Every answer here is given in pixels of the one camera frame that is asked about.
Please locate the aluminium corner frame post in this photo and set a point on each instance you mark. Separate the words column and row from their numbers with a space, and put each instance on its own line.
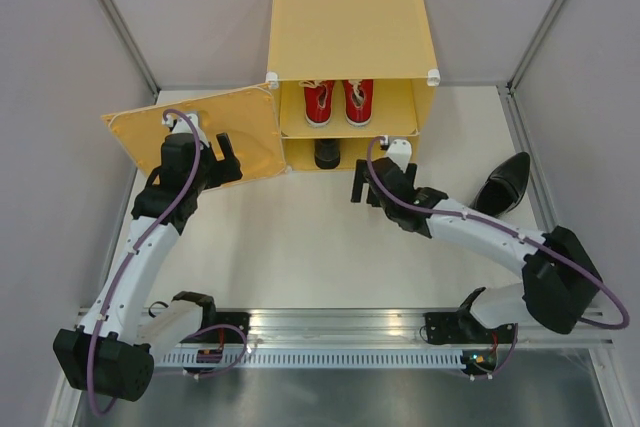
column 122, row 31

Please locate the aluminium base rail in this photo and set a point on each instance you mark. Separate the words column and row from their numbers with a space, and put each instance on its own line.
column 387, row 328

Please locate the black patent loafer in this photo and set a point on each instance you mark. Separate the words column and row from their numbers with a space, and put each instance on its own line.
column 505, row 186
column 327, row 155

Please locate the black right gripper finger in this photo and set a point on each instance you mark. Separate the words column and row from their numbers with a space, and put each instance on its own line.
column 360, row 183
column 410, row 173

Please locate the red canvas sneaker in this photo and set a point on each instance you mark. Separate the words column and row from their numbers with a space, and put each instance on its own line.
column 318, row 101
column 359, row 95

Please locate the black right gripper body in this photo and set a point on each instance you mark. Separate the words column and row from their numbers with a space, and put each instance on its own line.
column 377, row 201

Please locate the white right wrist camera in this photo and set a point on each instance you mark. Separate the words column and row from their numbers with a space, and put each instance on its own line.
column 398, row 149

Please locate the yellow cabinet door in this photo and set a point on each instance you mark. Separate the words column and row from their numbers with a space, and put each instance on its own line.
column 247, row 115

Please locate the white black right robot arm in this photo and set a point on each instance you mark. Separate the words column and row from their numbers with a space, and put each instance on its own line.
column 558, row 279

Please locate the yellow plastic shoe cabinet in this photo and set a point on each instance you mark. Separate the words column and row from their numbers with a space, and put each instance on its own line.
column 388, row 41

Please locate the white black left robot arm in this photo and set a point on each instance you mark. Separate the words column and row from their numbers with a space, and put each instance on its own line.
column 110, row 352

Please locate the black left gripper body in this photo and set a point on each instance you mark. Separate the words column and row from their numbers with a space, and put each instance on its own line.
column 213, row 173

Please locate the white slotted cable duct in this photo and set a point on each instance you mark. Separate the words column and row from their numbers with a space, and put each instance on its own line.
column 196, row 358

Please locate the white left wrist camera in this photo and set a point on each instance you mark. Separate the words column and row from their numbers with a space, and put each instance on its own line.
column 188, row 123

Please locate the right aluminium corner post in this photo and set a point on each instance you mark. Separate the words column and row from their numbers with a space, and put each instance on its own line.
column 545, row 26

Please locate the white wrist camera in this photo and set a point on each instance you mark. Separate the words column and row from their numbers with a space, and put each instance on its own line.
column 398, row 149
column 188, row 123

